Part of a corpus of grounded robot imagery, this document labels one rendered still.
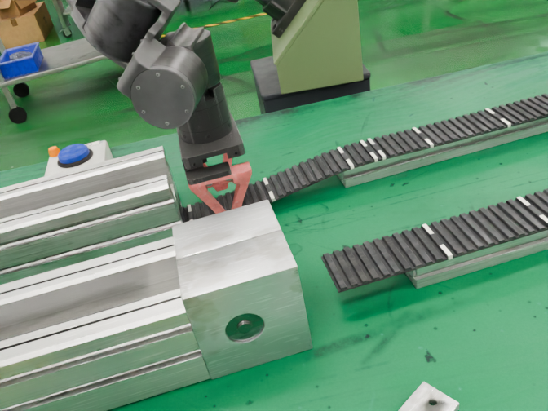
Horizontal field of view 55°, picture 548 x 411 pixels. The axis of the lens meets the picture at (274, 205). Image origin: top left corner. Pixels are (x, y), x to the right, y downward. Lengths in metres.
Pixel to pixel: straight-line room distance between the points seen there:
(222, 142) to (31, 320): 0.25
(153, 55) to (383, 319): 0.31
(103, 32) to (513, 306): 0.45
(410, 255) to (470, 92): 0.43
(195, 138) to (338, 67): 0.42
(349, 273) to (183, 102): 0.21
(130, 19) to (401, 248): 0.33
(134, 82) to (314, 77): 0.50
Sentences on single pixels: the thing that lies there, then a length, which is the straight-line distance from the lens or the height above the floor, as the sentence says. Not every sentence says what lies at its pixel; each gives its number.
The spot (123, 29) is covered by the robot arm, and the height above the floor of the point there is 1.02.
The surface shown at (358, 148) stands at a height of 0.82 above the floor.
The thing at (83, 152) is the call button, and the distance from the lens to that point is 0.73.
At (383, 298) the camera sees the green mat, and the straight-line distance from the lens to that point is 0.50.
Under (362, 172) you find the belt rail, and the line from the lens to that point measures 0.65.
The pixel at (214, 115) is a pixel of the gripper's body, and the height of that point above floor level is 0.92.
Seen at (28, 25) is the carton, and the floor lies 0.16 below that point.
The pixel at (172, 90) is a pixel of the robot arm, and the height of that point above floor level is 0.98.
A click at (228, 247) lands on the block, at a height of 0.87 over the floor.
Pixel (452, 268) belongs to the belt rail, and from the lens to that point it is 0.51.
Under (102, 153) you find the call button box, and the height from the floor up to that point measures 0.84.
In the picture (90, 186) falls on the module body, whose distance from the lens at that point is 0.65.
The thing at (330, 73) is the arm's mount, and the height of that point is 0.80.
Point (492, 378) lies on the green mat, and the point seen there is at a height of 0.78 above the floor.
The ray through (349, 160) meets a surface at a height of 0.81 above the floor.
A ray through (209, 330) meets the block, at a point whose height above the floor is 0.84.
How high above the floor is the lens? 1.14
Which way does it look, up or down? 34 degrees down
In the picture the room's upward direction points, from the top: 12 degrees counter-clockwise
